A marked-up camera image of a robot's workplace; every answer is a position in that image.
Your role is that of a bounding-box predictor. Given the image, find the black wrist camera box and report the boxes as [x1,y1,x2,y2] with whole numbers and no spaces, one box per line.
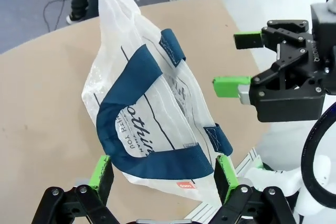
[256,83,327,123]

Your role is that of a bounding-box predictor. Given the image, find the clear mesh bag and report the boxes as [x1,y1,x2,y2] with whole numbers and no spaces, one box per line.
[80,0,234,210]

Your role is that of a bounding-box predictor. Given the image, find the black floor cable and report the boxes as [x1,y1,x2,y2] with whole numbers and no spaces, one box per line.
[43,0,79,33]

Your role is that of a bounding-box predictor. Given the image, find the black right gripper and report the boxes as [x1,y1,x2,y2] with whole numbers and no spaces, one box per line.
[233,3,336,93]

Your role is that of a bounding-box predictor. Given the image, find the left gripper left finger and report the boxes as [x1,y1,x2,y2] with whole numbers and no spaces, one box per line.
[31,155,119,224]

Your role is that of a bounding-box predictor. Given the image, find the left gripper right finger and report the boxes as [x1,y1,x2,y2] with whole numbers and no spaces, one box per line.
[209,155,295,224]

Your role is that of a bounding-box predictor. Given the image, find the black round ring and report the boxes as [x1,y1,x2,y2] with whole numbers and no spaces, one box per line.
[300,103,336,209]

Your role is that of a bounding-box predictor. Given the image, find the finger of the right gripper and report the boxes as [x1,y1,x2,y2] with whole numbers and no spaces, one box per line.
[212,63,289,104]

